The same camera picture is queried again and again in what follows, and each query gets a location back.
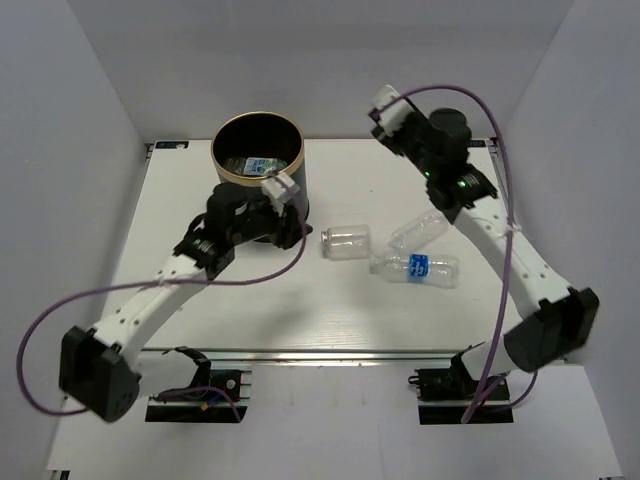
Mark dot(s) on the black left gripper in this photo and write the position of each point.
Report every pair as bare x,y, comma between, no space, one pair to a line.
282,238

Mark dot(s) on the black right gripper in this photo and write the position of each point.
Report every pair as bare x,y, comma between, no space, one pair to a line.
416,117

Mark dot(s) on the clear bottle green white label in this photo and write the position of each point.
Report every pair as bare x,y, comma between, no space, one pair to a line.
254,166

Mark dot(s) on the clear jar with silver lid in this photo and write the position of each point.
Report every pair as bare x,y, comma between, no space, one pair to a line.
346,242

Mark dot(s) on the clear bottle blue label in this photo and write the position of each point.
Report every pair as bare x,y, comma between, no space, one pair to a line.
439,271

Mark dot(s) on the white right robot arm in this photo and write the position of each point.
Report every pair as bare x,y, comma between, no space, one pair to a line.
556,318

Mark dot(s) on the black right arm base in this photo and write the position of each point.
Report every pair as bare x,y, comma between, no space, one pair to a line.
443,395

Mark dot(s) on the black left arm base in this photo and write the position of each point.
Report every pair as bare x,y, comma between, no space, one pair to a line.
224,401

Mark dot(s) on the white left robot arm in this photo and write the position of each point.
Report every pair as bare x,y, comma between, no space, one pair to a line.
102,367

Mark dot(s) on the crumpled clear bottle white cap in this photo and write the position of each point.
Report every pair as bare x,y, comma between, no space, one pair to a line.
419,232

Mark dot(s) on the blue sticker left corner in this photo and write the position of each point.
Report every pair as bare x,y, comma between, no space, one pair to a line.
171,145

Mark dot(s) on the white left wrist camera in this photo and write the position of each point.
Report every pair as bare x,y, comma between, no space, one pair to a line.
280,189

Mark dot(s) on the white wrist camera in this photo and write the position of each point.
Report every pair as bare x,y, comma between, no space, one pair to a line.
280,189
389,111

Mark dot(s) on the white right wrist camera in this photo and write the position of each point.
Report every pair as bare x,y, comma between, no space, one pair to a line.
389,111

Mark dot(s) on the aluminium rail front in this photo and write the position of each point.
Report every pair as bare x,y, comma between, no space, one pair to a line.
330,356

